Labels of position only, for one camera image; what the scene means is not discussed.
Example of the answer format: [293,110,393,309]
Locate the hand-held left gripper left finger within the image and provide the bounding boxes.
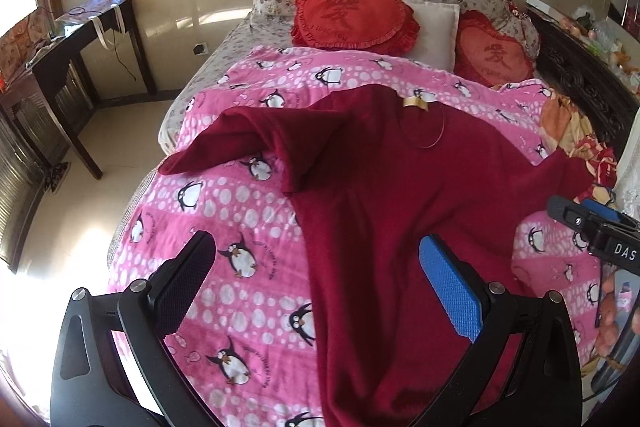
[50,230,231,427]

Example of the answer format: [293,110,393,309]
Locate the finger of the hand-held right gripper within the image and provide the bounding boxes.
[581,198,640,233]
[546,195,602,238]

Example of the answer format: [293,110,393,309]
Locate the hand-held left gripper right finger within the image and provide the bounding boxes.
[415,234,585,427]

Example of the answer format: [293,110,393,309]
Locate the maroon knit sweater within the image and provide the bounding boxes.
[159,83,618,427]

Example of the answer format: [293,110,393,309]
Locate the person's right hand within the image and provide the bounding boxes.
[595,279,624,358]

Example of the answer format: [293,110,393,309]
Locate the white lace cloth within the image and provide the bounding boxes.
[606,119,640,220]

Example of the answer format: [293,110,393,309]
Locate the orange floral quilt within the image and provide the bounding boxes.
[539,93,622,204]

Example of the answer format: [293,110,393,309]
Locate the pink penguin print blanket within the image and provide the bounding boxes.
[106,45,608,427]

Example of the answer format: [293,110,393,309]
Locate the dark carved wooden headboard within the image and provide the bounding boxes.
[525,0,640,160]

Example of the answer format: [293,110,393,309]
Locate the patterned cloth on floor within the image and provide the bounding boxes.
[44,161,72,194]

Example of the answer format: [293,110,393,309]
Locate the bedside clutter of small things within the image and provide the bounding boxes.
[560,3,640,88]

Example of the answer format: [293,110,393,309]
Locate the small red heart cushion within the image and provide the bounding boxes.
[453,10,536,88]

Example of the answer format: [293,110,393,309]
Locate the dark slatted radiator cover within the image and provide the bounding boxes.
[0,79,96,275]

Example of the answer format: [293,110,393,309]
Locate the grey floral bed sheet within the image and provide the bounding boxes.
[157,13,262,154]

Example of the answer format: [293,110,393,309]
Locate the white pillow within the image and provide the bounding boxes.
[392,0,461,72]

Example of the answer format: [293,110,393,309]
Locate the dark wooden desk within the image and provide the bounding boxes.
[0,0,159,180]

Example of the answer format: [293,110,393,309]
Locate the large red heart cushion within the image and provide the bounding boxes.
[291,0,422,56]

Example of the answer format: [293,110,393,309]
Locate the shiny plastic bag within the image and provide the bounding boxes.
[54,0,132,51]

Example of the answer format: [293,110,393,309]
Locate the black desk cable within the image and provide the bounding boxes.
[107,28,137,81]

